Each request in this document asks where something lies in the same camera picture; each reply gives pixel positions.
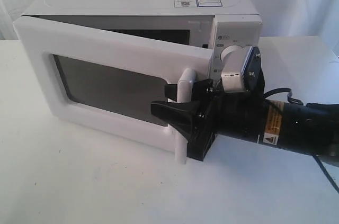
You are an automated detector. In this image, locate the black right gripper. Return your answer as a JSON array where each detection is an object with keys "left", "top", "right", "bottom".
[{"left": 150, "top": 79, "right": 267, "bottom": 162}]

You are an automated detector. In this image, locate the white microwave door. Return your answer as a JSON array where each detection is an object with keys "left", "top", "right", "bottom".
[{"left": 14, "top": 16, "right": 215, "bottom": 161}]

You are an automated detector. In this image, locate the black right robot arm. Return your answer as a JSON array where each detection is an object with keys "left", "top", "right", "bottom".
[{"left": 150, "top": 79, "right": 338, "bottom": 162}]

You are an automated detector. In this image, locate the upper white control knob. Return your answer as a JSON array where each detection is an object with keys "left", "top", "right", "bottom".
[{"left": 220, "top": 45, "right": 244, "bottom": 64}]

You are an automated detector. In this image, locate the blue white label sticker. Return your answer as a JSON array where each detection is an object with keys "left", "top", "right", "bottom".
[{"left": 174, "top": 0, "right": 222, "bottom": 7}]

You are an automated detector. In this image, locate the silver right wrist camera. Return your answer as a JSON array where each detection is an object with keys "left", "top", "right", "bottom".
[{"left": 221, "top": 46, "right": 261, "bottom": 93}]

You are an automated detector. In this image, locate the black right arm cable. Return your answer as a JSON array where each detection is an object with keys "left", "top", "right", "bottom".
[{"left": 263, "top": 87, "right": 339, "bottom": 198}]

